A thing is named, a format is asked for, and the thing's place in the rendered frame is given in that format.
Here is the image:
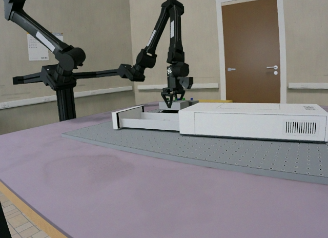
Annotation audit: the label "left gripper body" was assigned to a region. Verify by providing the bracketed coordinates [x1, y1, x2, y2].
[161, 76, 185, 94]

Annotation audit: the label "white cooling block with round holes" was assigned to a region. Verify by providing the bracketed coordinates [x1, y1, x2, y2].
[159, 100, 189, 110]

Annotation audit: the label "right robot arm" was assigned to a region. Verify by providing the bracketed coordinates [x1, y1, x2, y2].
[3, 0, 86, 87]

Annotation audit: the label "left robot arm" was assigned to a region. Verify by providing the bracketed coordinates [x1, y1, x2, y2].
[126, 0, 193, 89]

